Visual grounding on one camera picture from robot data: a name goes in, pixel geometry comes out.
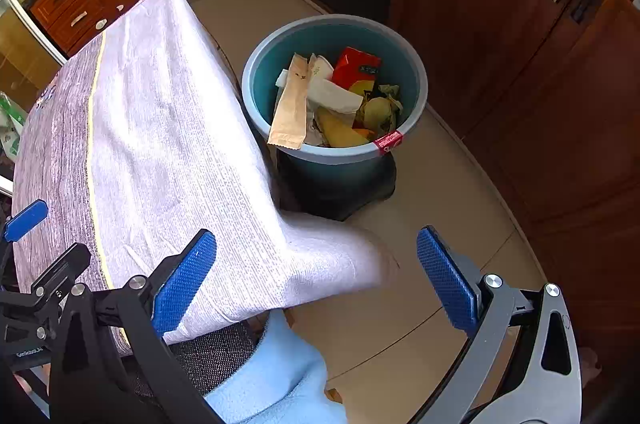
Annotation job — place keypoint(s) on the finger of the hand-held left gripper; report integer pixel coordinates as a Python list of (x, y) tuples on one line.
[(62, 266), (25, 219)]

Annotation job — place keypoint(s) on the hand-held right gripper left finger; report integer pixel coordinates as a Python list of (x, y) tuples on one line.
[(182, 284)]

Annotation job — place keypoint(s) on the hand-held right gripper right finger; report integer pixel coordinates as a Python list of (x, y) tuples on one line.
[(445, 279)]

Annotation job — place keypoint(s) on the teal plastic bin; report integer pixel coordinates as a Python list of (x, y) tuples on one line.
[(320, 174)]

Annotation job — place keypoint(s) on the red snack bag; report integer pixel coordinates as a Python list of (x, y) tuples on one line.
[(352, 66)]

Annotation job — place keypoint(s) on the dark grey woven fabric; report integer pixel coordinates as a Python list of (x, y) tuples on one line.
[(210, 354)]

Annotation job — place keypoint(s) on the green white rice bag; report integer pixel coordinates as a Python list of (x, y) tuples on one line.
[(10, 123)]

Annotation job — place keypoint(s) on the grey striped tablecloth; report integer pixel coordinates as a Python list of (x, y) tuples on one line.
[(165, 143)]

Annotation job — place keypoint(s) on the glass sliding door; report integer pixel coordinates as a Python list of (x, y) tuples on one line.
[(20, 53)]

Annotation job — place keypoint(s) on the yellow fruit peel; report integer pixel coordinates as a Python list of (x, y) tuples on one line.
[(377, 113)]

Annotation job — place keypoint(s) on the banana peel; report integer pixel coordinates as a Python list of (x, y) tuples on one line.
[(340, 131)]

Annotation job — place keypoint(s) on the green crumpled wrapper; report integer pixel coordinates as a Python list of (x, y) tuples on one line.
[(392, 92)]

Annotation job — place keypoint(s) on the brown paper bag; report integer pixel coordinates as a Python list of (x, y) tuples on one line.
[(290, 113)]

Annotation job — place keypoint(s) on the white paper napkin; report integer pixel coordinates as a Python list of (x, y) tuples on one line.
[(332, 96)]

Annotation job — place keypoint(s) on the wooden kitchen cabinets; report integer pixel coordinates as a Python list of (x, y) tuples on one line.
[(450, 3)]

